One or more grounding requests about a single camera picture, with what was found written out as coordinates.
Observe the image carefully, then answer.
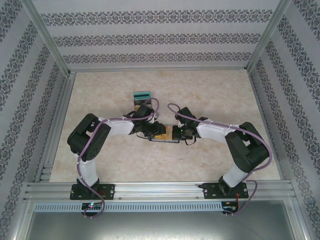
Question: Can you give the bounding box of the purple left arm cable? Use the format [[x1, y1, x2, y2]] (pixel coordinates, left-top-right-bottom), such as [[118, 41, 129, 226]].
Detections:
[[76, 97, 161, 219]]

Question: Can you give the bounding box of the slotted grey cable duct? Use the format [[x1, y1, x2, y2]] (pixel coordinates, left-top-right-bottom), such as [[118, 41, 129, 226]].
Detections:
[[33, 201, 224, 213]]

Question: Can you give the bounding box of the grey metal sheet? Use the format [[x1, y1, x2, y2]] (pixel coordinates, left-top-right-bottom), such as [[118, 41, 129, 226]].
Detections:
[[24, 211, 295, 240]]

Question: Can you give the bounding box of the dark blue card wallet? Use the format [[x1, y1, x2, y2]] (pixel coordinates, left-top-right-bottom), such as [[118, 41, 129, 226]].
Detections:
[[147, 123, 180, 144]]

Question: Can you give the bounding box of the right circuit board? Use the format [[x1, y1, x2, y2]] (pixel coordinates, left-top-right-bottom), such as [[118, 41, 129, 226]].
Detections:
[[221, 202, 240, 212]]

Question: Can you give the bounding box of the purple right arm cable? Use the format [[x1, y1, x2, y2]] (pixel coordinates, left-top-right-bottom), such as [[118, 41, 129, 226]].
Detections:
[[166, 102, 273, 218]]

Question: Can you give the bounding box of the circuit board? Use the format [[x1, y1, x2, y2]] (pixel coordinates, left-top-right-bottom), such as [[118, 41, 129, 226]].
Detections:
[[221, 202, 240, 212], [81, 202, 103, 210]]

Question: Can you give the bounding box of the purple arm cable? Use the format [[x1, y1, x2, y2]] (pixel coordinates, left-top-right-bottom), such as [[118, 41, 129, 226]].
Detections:
[[166, 102, 273, 218], [76, 97, 161, 219]]

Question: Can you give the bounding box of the left circuit board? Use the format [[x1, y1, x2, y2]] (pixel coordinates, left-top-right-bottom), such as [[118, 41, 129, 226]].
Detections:
[[81, 202, 103, 210]]

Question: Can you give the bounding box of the aluminium frame post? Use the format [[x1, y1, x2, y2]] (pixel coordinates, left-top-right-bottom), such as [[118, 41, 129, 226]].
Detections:
[[244, 0, 293, 72], [21, 0, 71, 77]]

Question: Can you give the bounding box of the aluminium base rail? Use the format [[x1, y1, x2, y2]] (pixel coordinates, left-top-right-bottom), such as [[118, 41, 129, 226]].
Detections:
[[23, 181, 298, 202]]

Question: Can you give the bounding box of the yellow card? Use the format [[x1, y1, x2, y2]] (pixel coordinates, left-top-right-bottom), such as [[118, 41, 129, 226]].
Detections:
[[155, 124, 174, 141]]

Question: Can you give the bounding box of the teal card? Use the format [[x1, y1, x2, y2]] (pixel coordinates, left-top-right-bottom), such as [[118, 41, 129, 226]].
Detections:
[[133, 92, 153, 100]]

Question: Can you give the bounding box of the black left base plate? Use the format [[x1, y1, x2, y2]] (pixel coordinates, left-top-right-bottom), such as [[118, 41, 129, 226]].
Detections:
[[69, 183, 116, 201]]

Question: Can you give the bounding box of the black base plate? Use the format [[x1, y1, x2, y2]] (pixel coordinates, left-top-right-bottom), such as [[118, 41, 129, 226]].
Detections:
[[69, 183, 116, 201], [202, 181, 250, 200]]

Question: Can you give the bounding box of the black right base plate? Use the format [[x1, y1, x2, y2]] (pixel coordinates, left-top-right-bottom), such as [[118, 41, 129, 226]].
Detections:
[[202, 181, 250, 200]]

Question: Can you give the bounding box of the aluminium side rail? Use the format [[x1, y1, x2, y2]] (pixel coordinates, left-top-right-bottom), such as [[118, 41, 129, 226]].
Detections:
[[34, 72, 77, 183]]

